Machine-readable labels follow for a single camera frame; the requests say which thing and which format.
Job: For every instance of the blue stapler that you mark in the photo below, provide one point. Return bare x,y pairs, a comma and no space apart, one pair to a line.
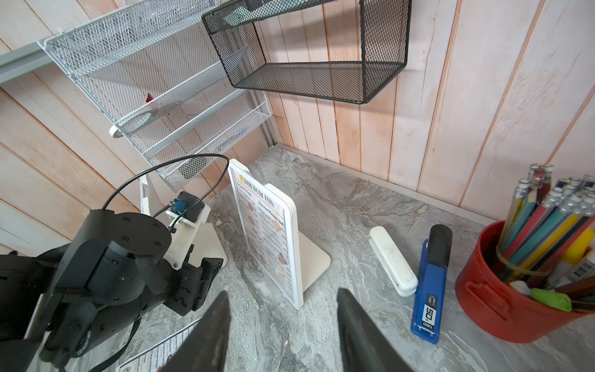
432,275

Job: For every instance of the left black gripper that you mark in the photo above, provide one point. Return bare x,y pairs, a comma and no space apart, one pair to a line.
69,300

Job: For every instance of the black mesh wall basket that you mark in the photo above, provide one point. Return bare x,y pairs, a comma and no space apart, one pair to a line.
345,51

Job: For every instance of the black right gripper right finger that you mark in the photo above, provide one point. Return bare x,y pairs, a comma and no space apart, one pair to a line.
363,346

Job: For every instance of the white stapler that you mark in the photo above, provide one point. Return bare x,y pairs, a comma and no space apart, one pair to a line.
392,260

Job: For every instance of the white wire wall shelf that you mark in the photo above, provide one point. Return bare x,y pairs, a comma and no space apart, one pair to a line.
156,56

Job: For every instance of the white tape roll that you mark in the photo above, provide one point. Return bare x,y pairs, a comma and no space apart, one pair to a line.
130,125

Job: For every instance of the white menu holder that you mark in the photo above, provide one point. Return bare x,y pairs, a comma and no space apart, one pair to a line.
269,221
193,241

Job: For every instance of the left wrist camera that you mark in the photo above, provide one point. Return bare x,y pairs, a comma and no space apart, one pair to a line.
186,216

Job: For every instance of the red pencil cup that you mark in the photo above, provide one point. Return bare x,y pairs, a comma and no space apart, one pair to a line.
496,307

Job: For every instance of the papers in black basket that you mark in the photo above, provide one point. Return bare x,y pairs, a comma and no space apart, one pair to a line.
244,13

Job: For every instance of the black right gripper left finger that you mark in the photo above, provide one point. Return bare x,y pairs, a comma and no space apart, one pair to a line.
205,348

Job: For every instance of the pencils in cup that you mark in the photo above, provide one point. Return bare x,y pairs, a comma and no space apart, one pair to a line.
544,224

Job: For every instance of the dim sum inn menu sheet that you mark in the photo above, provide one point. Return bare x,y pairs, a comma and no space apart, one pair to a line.
156,357

